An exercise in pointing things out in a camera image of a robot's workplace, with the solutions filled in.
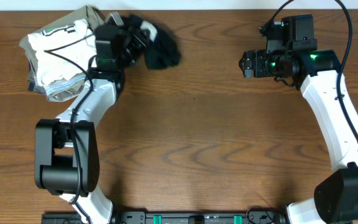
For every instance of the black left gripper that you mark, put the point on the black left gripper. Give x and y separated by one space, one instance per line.
129 35

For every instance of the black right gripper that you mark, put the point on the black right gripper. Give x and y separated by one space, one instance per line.
258 70

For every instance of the black t-shirt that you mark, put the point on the black t-shirt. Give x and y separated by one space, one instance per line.
162 51

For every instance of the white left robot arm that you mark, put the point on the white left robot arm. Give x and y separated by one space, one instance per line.
66 151

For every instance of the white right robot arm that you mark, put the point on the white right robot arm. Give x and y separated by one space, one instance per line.
316 75

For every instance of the olive grey folded garment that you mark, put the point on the olive grey folded garment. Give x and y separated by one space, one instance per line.
61 90

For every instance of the white folded shirt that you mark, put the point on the white folded shirt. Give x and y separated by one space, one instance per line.
62 52

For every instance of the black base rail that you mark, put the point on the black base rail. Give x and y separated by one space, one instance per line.
254 215

